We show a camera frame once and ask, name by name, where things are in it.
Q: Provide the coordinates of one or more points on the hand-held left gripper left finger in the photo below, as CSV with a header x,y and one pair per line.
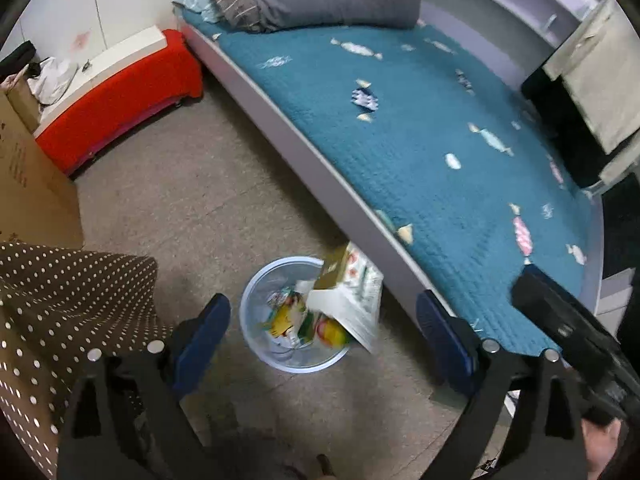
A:
x,y
205,330

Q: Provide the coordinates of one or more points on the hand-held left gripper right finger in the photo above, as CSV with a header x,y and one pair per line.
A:
x,y
440,330

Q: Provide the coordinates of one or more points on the yellow paper package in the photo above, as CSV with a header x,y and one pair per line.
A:
x,y
287,320

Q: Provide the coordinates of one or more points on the yellow white carton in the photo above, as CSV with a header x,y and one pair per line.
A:
x,y
345,315

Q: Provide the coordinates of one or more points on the light blue trash bin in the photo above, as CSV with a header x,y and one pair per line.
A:
x,y
300,360

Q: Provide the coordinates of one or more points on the person's right hand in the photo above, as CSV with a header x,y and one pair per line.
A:
x,y
602,447

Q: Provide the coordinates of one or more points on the red yellow wrapper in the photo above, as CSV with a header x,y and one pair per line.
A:
x,y
330,332

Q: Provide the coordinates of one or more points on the brown polka dot tablecloth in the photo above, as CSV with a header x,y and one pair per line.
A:
x,y
65,290

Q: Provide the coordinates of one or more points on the bed with teal blanket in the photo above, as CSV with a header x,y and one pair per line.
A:
x,y
400,125

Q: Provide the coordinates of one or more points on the dark cloth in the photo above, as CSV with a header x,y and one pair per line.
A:
x,y
565,130

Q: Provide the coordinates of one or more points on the cardboard box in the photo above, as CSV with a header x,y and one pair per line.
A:
x,y
30,175

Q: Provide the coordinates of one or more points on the red covered bench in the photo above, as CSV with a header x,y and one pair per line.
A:
x,y
125,95

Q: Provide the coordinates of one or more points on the cream cloth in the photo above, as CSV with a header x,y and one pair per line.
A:
x,y
600,75

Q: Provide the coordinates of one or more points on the white crumpled cloth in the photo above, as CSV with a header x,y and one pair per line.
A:
x,y
50,82

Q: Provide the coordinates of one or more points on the light blue striped pillow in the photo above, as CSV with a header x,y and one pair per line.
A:
x,y
195,2

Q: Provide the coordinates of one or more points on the checked grey pillow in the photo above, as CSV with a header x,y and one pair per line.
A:
x,y
235,2

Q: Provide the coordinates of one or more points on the black clothing heap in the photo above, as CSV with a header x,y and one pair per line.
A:
x,y
17,57

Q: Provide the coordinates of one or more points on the white bed frame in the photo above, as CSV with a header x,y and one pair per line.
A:
x,y
300,160

